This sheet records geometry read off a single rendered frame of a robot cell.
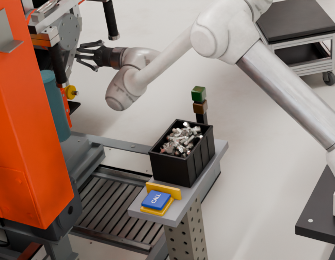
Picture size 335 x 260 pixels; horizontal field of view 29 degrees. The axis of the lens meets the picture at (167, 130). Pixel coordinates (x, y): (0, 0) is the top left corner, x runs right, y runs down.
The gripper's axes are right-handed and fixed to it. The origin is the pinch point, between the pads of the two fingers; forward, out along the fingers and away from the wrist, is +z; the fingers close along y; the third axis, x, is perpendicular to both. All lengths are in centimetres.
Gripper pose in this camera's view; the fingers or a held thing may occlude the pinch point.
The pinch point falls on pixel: (70, 52)
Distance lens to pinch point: 262.0
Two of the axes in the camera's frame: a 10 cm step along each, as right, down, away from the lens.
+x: -4.0, -1.9, -9.0
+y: 2.2, -9.7, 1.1
